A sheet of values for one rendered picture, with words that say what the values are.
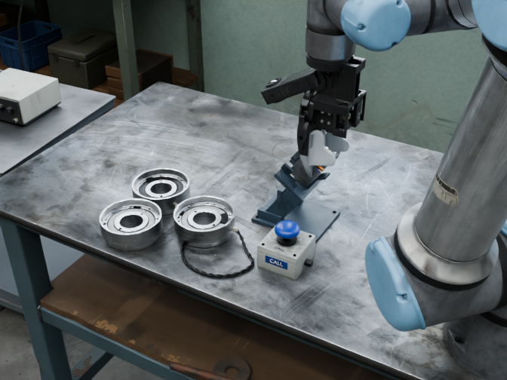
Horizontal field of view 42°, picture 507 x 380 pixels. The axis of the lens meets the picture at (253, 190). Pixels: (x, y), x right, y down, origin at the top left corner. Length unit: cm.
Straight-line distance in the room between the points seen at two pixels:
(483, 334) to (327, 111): 39
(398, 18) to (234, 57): 218
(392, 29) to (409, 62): 179
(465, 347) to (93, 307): 77
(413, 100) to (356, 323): 179
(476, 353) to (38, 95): 130
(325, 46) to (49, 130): 99
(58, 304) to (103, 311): 10
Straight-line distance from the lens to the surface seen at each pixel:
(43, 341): 154
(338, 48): 98
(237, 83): 305
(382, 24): 86
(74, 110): 189
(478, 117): 63
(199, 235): 110
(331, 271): 108
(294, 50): 284
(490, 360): 95
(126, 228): 118
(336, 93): 102
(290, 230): 104
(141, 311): 139
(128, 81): 270
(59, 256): 211
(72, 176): 135
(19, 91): 184
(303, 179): 113
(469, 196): 67
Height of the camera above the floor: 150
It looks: 34 degrees down
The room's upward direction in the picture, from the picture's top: straight up
